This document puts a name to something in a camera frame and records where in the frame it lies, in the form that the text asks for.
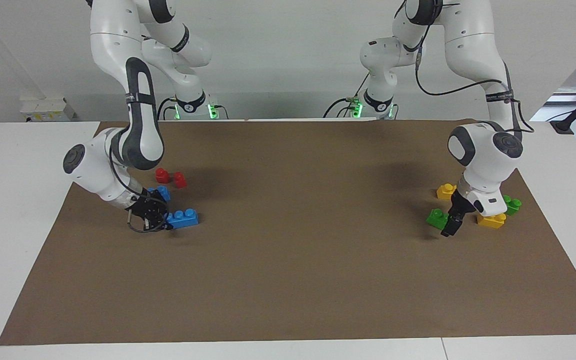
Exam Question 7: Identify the green two-stud toy brick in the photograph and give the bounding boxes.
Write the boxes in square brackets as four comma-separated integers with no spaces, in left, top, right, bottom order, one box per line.
[426,208,450,231]
[502,195,523,216]

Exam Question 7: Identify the blue three-stud toy brick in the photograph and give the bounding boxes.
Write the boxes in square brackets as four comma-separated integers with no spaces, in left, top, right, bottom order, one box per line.
[147,185,172,202]
[165,209,200,230]

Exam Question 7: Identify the brown paper table mat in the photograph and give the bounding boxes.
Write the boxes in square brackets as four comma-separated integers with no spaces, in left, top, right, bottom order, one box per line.
[0,118,576,347]

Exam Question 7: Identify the white power box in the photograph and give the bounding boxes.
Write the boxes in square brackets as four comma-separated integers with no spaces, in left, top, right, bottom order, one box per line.
[19,97,76,122]

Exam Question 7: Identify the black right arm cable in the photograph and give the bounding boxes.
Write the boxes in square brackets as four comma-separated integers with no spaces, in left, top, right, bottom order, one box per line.
[109,147,169,234]

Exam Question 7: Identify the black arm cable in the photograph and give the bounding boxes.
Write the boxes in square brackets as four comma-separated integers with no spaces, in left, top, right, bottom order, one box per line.
[109,147,169,234]
[414,0,535,133]

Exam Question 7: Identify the black right base cables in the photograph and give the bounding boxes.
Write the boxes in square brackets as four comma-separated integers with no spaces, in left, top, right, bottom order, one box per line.
[156,96,179,121]

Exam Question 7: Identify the black base cables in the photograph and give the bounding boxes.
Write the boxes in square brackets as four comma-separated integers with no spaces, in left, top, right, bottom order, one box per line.
[156,96,179,121]
[323,74,371,119]

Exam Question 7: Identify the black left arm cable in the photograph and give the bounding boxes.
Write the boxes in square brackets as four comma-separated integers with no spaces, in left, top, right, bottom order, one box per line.
[414,0,535,133]

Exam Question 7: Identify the black left base cables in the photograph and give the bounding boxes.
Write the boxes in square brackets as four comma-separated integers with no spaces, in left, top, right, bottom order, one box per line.
[323,74,371,119]

